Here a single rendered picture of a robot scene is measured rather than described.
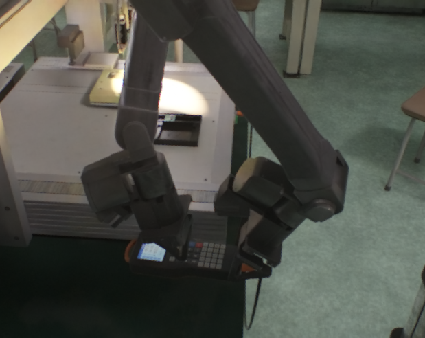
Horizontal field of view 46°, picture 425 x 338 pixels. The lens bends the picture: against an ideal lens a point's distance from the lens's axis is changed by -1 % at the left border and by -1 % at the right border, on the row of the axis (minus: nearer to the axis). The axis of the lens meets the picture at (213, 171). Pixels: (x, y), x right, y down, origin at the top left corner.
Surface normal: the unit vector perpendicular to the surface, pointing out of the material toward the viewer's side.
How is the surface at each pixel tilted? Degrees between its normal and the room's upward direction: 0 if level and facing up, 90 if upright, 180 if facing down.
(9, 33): 90
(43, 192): 0
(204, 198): 0
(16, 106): 0
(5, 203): 90
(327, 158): 62
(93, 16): 90
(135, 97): 70
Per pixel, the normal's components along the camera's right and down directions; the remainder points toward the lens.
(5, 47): 1.00, 0.06
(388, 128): 0.02, -0.81
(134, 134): 0.15, 0.29
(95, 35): -0.07, 0.58
